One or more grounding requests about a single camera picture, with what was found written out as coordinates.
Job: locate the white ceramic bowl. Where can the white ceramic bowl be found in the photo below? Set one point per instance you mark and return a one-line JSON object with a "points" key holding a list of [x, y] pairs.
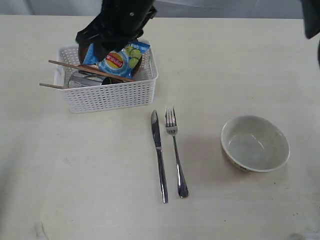
{"points": [[254, 144]]}

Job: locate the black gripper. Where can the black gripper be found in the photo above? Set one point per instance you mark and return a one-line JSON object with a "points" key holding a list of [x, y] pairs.
{"points": [[119, 22]]}

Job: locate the brown round plate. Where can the brown round plate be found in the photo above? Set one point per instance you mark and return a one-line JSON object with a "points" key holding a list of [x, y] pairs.
{"points": [[83, 53]]}

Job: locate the silver metal fork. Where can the silver metal fork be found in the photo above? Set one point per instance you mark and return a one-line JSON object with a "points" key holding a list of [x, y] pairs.
{"points": [[171, 128]]}

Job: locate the white plastic perforated basket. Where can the white plastic perforated basket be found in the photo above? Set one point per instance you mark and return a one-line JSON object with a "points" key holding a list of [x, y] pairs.
{"points": [[106, 97]]}

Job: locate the shiny metal cup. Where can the shiny metal cup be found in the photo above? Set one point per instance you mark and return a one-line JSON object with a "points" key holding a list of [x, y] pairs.
{"points": [[79, 79]]}

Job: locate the wooden chopstick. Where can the wooden chopstick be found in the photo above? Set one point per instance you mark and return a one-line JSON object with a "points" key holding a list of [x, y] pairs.
{"points": [[52, 86], [92, 70]]}

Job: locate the blue chip bag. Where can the blue chip bag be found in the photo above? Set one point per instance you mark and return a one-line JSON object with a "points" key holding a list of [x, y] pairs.
{"points": [[120, 62]]}

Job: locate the silver table knife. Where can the silver table knife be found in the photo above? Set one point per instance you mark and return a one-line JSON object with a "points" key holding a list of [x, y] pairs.
{"points": [[158, 147]]}

